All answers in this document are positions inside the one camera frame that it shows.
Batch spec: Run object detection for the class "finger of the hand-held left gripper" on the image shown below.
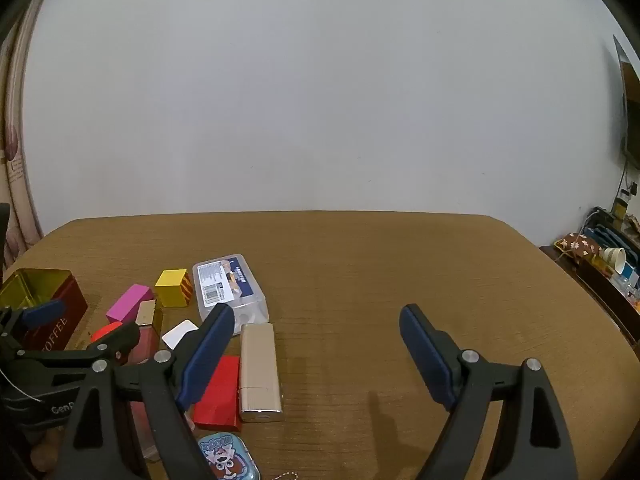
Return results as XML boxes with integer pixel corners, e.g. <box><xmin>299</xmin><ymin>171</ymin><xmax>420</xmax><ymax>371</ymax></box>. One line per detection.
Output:
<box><xmin>0</xmin><ymin>300</ymin><xmax>67</xmax><ymax>357</ymax></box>
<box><xmin>14</xmin><ymin>322</ymin><xmax>142</xmax><ymax>402</ymax></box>

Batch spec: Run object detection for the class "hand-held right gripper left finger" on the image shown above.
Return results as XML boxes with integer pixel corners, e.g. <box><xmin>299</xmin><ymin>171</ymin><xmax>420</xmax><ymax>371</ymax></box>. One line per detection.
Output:
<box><xmin>55</xmin><ymin>303</ymin><xmax>236</xmax><ymax>480</ymax></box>

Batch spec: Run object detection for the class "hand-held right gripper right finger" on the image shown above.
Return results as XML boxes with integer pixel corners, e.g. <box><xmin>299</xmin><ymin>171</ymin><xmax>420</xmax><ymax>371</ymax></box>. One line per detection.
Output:
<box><xmin>398</xmin><ymin>304</ymin><xmax>578</xmax><ymax>480</ymax></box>

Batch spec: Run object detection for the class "red and gold tin box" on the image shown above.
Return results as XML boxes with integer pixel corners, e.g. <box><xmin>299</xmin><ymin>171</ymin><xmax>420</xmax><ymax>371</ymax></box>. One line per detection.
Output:
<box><xmin>0</xmin><ymin>268</ymin><xmax>89</xmax><ymax>352</ymax></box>

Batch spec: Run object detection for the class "white small block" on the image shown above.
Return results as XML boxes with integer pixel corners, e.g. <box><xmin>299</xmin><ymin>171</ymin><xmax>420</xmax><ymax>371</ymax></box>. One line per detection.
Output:
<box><xmin>161</xmin><ymin>319</ymin><xmax>200</xmax><ymax>350</ymax></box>

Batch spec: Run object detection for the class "long gold box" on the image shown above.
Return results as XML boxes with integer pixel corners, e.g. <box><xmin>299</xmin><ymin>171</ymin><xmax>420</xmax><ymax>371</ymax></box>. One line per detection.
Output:
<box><xmin>239</xmin><ymin>323</ymin><xmax>285</xmax><ymax>423</ymax></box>

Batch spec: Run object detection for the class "orange-red block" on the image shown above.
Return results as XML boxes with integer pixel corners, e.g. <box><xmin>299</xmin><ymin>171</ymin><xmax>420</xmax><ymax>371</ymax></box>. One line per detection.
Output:
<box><xmin>90</xmin><ymin>322</ymin><xmax>126</xmax><ymax>345</ymax></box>

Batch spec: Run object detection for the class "translucent pink box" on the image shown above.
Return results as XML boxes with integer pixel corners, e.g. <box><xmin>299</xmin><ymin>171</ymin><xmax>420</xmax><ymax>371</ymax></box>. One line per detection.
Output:
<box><xmin>122</xmin><ymin>325</ymin><xmax>162</xmax><ymax>461</ymax></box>

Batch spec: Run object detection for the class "small gold box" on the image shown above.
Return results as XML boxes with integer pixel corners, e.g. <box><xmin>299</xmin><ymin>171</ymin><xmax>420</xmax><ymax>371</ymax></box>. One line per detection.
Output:
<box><xmin>135</xmin><ymin>300</ymin><xmax>164</xmax><ymax>334</ymax></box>

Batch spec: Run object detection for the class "blue cartoon tin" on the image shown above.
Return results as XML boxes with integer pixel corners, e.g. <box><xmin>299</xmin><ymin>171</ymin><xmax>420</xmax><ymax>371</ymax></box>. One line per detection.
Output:
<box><xmin>197</xmin><ymin>432</ymin><xmax>262</xmax><ymax>480</ymax></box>

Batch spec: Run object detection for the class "clear plastic case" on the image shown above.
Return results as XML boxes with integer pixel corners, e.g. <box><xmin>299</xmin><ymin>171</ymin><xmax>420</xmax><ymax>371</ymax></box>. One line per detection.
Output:
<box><xmin>192</xmin><ymin>254</ymin><xmax>270</xmax><ymax>324</ymax></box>

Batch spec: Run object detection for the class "yellow cube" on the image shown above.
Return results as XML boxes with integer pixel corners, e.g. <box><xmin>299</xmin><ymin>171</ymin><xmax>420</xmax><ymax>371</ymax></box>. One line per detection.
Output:
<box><xmin>154</xmin><ymin>269</ymin><xmax>193</xmax><ymax>308</ymax></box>

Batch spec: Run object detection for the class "pink rectangular block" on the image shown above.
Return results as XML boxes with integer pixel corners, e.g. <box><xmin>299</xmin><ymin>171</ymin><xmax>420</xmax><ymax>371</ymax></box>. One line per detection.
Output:
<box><xmin>105</xmin><ymin>284</ymin><xmax>153</xmax><ymax>324</ymax></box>

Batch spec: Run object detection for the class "beige curtain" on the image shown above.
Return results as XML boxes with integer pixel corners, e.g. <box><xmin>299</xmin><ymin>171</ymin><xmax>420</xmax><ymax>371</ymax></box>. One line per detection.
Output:
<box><xmin>0</xmin><ymin>0</ymin><xmax>46</xmax><ymax>271</ymax></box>

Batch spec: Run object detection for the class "dark side cabinet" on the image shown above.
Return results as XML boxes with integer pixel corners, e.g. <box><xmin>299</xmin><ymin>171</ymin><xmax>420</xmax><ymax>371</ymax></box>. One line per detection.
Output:
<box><xmin>540</xmin><ymin>245</ymin><xmax>640</xmax><ymax>346</ymax></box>

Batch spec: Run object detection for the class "brown star-patterned cloth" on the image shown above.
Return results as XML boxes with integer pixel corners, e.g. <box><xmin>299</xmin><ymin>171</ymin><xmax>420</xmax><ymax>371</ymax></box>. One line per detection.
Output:
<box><xmin>562</xmin><ymin>232</ymin><xmax>603</xmax><ymax>261</ymax></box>

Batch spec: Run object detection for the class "paper cup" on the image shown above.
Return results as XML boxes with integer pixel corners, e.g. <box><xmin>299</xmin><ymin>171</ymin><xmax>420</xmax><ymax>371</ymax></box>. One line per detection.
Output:
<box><xmin>600</xmin><ymin>247</ymin><xmax>627</xmax><ymax>275</ymax></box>

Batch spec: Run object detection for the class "wall television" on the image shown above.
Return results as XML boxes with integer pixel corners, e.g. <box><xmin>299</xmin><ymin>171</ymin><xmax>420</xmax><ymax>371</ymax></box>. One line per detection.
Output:
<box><xmin>612</xmin><ymin>35</ymin><xmax>640</xmax><ymax>168</ymax></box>

